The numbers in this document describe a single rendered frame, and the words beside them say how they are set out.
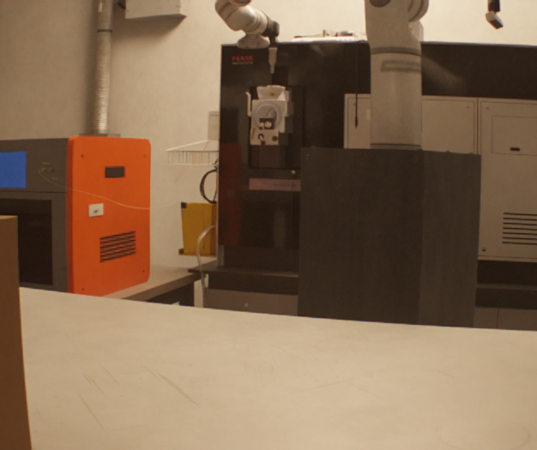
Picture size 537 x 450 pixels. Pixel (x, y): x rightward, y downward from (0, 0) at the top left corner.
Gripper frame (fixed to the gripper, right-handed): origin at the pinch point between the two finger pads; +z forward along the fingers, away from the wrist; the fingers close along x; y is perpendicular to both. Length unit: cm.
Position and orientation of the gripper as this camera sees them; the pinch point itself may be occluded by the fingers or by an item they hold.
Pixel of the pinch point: (274, 41)
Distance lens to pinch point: 218.3
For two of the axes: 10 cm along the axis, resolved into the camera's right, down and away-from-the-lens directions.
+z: 3.0, -0.9, 9.5
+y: 0.2, -10.0, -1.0
